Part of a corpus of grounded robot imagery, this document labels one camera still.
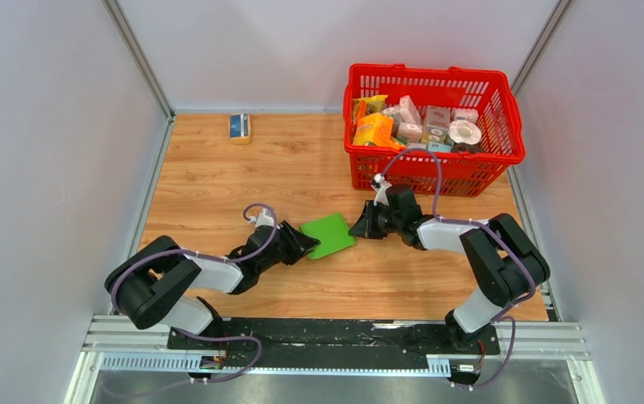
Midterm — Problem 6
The red shopping basket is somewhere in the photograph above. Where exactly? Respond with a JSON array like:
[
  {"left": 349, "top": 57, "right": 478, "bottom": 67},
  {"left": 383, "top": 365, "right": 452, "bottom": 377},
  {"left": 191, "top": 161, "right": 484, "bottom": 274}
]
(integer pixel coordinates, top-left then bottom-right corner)
[{"left": 343, "top": 63, "right": 526, "bottom": 196}]

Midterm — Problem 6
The red white carton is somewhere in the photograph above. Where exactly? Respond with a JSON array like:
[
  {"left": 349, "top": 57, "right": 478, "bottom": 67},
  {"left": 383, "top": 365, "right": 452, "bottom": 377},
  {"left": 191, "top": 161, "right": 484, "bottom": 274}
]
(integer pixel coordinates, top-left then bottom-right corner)
[{"left": 424, "top": 105, "right": 451, "bottom": 130}]

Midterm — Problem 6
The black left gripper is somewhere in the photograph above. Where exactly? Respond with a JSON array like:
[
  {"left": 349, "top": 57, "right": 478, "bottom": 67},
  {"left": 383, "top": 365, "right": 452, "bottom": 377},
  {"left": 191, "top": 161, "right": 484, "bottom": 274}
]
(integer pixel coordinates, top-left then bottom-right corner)
[{"left": 258, "top": 221, "right": 320, "bottom": 274}]

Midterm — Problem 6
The blue yellow sponge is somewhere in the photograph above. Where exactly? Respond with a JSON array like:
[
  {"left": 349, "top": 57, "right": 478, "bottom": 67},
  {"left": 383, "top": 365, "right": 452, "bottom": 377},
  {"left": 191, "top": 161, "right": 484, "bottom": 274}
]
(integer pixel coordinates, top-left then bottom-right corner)
[{"left": 228, "top": 113, "right": 252, "bottom": 145}]

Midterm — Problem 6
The white perforated cable tray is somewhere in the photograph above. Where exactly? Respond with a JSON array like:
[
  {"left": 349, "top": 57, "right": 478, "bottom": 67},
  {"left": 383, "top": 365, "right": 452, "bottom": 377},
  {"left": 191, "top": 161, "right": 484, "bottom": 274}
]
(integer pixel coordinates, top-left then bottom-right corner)
[{"left": 101, "top": 354, "right": 452, "bottom": 378}]

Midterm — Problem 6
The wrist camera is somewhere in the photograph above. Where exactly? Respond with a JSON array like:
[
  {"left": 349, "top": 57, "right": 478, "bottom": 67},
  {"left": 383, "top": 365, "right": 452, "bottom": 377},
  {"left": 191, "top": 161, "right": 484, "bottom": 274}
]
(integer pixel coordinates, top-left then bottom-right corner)
[
  {"left": 247, "top": 209, "right": 277, "bottom": 228},
  {"left": 371, "top": 173, "right": 391, "bottom": 206}
]

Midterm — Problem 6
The orange snack box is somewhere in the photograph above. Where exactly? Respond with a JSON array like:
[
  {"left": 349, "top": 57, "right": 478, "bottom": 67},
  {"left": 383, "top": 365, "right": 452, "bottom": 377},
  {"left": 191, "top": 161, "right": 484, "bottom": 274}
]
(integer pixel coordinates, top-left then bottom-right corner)
[{"left": 353, "top": 113, "right": 394, "bottom": 147}]

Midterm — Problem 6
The pink white tissue pack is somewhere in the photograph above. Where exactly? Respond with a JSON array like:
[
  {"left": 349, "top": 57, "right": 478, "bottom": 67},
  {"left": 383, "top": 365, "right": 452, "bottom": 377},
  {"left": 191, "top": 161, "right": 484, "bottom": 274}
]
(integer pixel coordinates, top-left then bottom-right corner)
[{"left": 398, "top": 95, "right": 422, "bottom": 125}]

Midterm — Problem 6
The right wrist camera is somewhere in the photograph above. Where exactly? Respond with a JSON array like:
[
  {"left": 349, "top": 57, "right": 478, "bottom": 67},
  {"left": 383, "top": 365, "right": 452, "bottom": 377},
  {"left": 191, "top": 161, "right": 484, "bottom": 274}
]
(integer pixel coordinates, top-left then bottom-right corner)
[{"left": 371, "top": 173, "right": 391, "bottom": 206}]

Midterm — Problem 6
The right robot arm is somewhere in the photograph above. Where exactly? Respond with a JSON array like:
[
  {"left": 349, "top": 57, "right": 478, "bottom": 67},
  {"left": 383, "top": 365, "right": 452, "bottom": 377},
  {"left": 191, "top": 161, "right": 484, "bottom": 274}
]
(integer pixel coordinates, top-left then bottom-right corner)
[{"left": 349, "top": 184, "right": 551, "bottom": 353}]

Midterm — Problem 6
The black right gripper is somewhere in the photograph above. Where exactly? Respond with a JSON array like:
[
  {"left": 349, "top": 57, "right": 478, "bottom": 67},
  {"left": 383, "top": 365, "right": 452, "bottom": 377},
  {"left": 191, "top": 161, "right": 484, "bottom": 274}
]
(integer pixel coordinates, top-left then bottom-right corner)
[{"left": 349, "top": 199, "right": 402, "bottom": 240}]

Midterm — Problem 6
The green paper box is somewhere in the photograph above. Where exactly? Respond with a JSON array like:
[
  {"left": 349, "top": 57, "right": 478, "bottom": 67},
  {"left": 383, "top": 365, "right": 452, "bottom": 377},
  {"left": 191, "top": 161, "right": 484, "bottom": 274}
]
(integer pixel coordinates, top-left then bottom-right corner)
[{"left": 300, "top": 213, "right": 356, "bottom": 259}]

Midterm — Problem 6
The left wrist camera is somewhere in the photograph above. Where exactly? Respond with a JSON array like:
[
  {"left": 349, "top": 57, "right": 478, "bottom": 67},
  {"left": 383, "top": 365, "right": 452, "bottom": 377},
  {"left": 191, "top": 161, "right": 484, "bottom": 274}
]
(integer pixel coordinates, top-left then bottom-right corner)
[{"left": 247, "top": 209, "right": 277, "bottom": 228}]

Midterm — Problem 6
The yellow snack bag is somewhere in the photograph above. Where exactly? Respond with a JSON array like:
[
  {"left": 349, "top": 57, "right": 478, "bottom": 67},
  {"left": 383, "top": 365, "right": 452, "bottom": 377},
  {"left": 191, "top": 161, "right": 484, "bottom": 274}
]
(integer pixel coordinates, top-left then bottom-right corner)
[{"left": 351, "top": 94, "right": 387, "bottom": 124}]

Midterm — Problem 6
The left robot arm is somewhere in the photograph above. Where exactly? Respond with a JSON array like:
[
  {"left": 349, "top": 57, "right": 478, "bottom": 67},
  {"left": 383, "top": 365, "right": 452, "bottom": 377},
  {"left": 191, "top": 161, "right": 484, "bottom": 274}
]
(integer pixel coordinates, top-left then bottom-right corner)
[{"left": 104, "top": 221, "right": 321, "bottom": 349}]

